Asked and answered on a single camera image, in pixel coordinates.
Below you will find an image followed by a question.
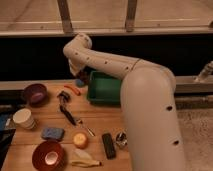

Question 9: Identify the metal rail beam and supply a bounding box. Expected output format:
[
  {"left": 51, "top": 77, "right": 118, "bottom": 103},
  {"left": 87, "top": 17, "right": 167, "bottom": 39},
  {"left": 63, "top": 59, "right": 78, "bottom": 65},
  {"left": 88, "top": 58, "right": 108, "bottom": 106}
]
[{"left": 175, "top": 76, "right": 213, "bottom": 110}]

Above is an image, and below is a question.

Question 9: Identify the dark purple grapes bunch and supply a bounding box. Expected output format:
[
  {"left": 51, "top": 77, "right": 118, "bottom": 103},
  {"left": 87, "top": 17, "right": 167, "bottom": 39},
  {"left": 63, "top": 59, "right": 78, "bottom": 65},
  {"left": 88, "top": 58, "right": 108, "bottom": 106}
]
[{"left": 78, "top": 70, "right": 90, "bottom": 84}]

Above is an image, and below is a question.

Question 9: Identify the black handled brush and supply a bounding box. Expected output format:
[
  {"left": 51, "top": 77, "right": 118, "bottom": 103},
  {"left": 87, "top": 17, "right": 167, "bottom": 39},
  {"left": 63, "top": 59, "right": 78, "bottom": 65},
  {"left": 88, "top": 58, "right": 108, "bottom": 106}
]
[{"left": 57, "top": 91, "right": 76, "bottom": 125}]

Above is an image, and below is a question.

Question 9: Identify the red bowl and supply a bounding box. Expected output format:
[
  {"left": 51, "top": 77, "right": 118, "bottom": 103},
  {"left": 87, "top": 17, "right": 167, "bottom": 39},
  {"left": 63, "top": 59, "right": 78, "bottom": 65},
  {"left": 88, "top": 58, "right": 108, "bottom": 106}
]
[{"left": 32, "top": 140, "right": 65, "bottom": 171}]

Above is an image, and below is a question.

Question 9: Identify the orange fruit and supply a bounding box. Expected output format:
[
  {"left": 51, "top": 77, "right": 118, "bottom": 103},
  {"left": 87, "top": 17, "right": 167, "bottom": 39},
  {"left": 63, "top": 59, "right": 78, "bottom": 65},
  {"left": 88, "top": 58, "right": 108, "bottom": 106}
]
[{"left": 73, "top": 133, "right": 88, "bottom": 149}]

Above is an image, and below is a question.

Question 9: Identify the black remote control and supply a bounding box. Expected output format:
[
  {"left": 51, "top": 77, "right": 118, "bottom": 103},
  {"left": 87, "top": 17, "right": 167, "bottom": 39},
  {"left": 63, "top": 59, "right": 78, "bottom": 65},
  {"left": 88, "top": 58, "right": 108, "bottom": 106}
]
[{"left": 102, "top": 133, "right": 116, "bottom": 159}]

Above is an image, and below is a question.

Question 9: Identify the white paper cup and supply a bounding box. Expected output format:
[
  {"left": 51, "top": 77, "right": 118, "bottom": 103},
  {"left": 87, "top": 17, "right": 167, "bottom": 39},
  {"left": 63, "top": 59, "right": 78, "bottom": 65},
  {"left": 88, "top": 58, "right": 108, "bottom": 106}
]
[{"left": 13, "top": 108, "right": 35, "bottom": 130}]

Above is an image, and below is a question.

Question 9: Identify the shiny metal cup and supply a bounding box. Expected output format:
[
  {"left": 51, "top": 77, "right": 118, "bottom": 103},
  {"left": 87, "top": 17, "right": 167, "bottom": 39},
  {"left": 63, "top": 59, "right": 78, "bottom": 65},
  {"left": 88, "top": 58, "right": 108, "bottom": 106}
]
[{"left": 115, "top": 132, "right": 127, "bottom": 149}]

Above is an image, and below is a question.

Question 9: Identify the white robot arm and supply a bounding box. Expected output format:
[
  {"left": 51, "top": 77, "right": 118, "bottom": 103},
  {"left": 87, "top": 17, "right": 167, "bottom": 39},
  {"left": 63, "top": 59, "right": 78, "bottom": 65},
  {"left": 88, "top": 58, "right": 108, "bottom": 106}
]
[{"left": 63, "top": 34, "right": 186, "bottom": 171}]

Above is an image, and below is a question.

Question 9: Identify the purple bowl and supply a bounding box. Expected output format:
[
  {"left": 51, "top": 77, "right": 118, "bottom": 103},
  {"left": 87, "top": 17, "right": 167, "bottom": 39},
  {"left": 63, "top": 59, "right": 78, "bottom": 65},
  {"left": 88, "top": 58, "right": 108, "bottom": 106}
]
[{"left": 21, "top": 83, "right": 47, "bottom": 106}]

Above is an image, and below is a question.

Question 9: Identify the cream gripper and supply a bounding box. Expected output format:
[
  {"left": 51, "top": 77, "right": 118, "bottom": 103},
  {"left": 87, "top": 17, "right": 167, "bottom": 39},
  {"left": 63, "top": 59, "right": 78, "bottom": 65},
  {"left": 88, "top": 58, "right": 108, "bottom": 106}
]
[{"left": 68, "top": 60, "right": 84, "bottom": 76}]

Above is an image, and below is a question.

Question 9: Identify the blue sponge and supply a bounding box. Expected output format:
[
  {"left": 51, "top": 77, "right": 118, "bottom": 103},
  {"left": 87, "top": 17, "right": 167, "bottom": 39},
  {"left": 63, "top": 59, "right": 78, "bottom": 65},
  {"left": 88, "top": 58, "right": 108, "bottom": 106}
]
[{"left": 41, "top": 127, "right": 64, "bottom": 141}]

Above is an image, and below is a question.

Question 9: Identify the blue plastic cup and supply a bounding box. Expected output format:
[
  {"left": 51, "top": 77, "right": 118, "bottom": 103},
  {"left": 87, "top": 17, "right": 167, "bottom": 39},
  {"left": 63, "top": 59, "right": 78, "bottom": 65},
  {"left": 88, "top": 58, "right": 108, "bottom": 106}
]
[{"left": 75, "top": 79, "right": 85, "bottom": 88}]

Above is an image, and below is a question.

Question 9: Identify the green plastic tray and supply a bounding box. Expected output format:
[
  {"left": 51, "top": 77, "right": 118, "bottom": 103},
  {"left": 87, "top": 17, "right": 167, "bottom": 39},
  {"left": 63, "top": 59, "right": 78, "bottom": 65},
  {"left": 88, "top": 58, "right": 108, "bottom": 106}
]
[{"left": 87, "top": 71, "right": 121, "bottom": 105}]

